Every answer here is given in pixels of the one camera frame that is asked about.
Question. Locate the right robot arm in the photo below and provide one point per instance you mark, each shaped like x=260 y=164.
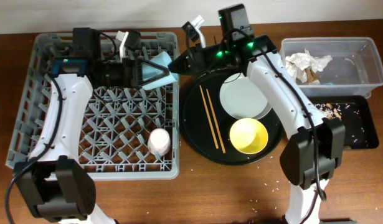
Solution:
x=315 y=143

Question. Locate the wooden chopstick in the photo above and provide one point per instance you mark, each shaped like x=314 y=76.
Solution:
x=216 y=123
x=208 y=118

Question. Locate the clear plastic waste bin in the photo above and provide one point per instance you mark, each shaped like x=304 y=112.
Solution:
x=355 y=69

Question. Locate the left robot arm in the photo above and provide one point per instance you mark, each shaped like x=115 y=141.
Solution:
x=52 y=182

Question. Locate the peanut shell food scraps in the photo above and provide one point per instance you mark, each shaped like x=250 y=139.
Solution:
x=329 y=111

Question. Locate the black rectangular food tray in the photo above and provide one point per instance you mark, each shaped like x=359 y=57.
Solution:
x=355 y=114

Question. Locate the light blue plastic cup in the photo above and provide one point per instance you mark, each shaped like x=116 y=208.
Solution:
x=164 y=59

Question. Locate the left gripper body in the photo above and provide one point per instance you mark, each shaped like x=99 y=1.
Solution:
x=120 y=74

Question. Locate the round black serving tray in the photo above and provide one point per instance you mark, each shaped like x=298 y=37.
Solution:
x=195 y=127

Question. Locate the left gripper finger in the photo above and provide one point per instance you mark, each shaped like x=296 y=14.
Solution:
x=148 y=68
x=153 y=81

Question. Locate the brown gold snack wrapper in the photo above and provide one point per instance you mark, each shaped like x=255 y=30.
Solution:
x=311 y=76

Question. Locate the pink plastic cup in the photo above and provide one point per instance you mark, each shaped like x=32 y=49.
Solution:
x=159 y=142

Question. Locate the grey plastic dishwasher rack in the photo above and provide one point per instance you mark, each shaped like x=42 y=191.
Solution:
x=115 y=128

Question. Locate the grey round plate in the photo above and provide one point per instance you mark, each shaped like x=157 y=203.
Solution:
x=240 y=98

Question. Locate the white paper napkin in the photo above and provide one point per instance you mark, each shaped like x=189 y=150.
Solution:
x=298 y=62

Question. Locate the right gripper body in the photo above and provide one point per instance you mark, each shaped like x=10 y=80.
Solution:
x=215 y=56

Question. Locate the yellow bowl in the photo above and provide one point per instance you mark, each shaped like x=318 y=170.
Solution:
x=248 y=136

